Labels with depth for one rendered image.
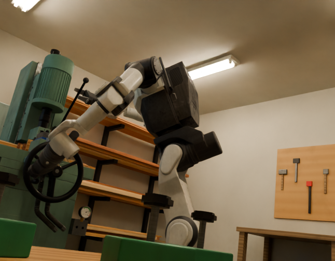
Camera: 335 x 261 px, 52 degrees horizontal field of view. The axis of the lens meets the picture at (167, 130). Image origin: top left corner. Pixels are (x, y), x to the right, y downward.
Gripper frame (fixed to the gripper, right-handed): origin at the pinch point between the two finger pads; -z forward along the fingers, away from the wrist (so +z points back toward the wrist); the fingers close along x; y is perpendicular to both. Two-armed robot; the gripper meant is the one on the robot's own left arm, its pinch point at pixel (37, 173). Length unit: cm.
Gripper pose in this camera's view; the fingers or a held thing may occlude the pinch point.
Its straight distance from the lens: 159.0
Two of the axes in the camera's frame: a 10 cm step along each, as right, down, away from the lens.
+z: 6.4, -5.9, -5.0
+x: 4.6, -2.3, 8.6
